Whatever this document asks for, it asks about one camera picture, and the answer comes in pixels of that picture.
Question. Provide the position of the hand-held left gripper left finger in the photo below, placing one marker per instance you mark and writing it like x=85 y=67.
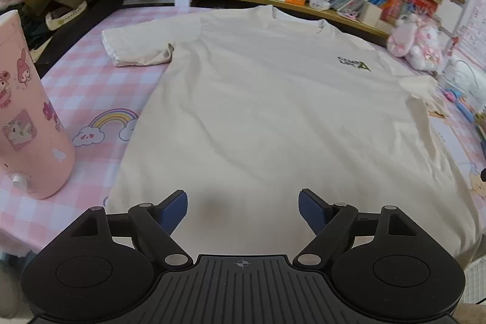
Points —
x=176 y=206

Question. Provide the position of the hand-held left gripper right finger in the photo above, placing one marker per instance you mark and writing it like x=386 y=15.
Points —
x=309 y=208

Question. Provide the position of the cream T-shirt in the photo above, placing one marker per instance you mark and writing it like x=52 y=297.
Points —
x=265 y=100

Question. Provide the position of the pink checked cartoon sheet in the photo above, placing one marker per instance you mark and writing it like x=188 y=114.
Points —
x=95 y=81

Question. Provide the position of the pink cartoon humidifier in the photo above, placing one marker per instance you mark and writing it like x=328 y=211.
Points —
x=30 y=119

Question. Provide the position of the pink white plush toy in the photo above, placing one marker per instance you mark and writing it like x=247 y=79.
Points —
x=421 y=43

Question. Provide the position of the small beige cardboard box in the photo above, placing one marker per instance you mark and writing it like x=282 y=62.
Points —
x=370 y=13

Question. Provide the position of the black cloth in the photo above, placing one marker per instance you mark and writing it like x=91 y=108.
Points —
x=87 y=16

